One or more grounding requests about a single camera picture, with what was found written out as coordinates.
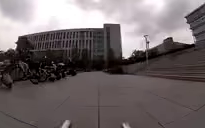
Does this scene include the dark bush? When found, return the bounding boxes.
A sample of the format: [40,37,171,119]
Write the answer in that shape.
[103,64,124,75]

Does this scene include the large wide building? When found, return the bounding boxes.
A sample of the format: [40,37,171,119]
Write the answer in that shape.
[16,23,123,71]

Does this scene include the grey paved path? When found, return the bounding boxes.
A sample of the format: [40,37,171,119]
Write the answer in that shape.
[0,70,205,128]

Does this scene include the lamp pole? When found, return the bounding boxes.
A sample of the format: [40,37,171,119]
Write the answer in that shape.
[143,34,151,65]

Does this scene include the robot's own part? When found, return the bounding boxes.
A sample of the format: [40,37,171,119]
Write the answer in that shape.
[60,119,72,128]
[121,121,132,128]

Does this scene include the row of parked bikes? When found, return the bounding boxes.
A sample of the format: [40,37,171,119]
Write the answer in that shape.
[0,57,78,90]

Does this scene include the low building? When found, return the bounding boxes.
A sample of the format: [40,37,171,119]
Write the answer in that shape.
[148,36,195,57]

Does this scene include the wide concrete stairs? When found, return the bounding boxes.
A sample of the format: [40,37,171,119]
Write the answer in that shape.
[121,45,205,83]

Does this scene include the dark tree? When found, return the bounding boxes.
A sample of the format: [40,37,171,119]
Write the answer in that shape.
[15,35,35,62]

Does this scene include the tall pale building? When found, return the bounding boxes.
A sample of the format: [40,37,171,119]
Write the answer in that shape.
[184,0,205,50]

